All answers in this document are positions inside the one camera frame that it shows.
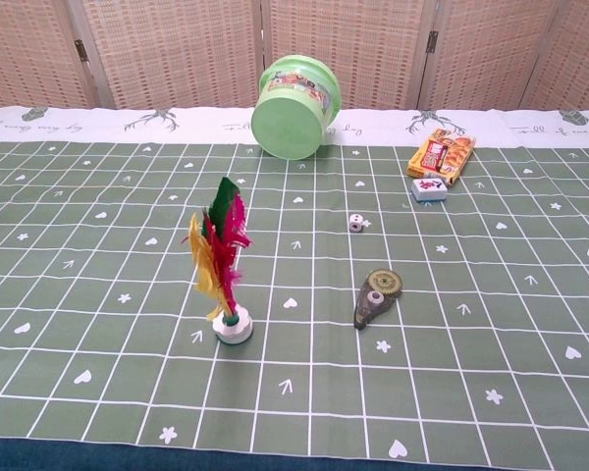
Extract feather shuttlecock with white base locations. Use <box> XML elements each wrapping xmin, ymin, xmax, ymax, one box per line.
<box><xmin>182</xmin><ymin>177</ymin><xmax>255</xmax><ymax>347</ymax></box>

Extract brown correction tape dispenser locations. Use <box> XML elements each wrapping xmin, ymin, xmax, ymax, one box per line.
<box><xmin>351</xmin><ymin>268</ymin><xmax>403</xmax><ymax>330</ymax></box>

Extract green grid tablecloth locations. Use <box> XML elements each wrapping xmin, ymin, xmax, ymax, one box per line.
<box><xmin>0</xmin><ymin>105</ymin><xmax>589</xmax><ymax>471</ymax></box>

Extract green plastic bucket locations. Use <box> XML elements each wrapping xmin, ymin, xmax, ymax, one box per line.
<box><xmin>250</xmin><ymin>54</ymin><xmax>343</xmax><ymax>161</ymax></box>

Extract white green mahjong tile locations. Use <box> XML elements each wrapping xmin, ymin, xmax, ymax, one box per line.
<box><xmin>410</xmin><ymin>177</ymin><xmax>447</xmax><ymax>204</ymax></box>

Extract yellow orange snack box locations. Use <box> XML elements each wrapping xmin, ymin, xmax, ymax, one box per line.
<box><xmin>405</xmin><ymin>128</ymin><xmax>477</xmax><ymax>189</ymax></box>

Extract woven folding screen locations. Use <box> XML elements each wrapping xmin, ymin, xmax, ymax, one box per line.
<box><xmin>0</xmin><ymin>0</ymin><xmax>589</xmax><ymax>111</ymax></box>

